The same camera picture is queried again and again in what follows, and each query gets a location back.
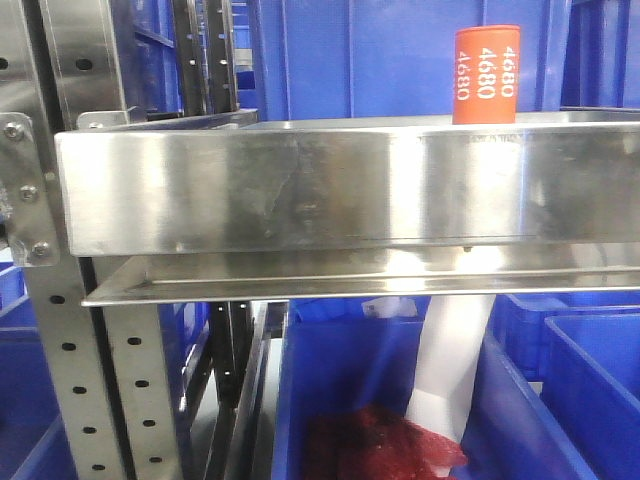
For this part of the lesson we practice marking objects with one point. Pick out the orange cylindrical capacitor 4680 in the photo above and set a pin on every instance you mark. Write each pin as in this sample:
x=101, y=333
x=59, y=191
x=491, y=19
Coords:
x=486, y=74

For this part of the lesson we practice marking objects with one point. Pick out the stainless steel shelf tray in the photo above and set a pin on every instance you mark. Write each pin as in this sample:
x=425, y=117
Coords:
x=350, y=207

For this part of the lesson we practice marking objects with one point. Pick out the large blue crate behind shelf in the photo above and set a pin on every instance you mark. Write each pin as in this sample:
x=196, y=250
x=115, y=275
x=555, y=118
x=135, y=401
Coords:
x=341, y=59

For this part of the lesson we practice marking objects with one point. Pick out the blue bin with red mesh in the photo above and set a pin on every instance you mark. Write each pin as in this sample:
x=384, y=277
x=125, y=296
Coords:
x=338, y=358

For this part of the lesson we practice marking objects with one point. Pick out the red mesh netting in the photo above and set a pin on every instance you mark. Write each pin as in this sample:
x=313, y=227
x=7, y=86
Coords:
x=376, y=443

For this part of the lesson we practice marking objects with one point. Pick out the black rear rack upright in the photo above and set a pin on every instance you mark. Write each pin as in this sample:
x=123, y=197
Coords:
x=204, y=47

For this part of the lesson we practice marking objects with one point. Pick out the blue bin lower right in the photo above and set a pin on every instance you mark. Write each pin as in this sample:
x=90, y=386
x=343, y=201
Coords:
x=583, y=347

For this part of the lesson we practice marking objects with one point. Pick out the perforated steel rack upright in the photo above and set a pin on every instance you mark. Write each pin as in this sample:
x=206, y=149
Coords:
x=72, y=68

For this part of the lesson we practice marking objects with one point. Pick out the blue bin lower left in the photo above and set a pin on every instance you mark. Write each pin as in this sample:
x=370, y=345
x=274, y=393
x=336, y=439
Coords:
x=33, y=440

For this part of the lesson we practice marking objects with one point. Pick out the steel corner bracket plate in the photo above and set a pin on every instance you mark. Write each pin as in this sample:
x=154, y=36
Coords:
x=25, y=210

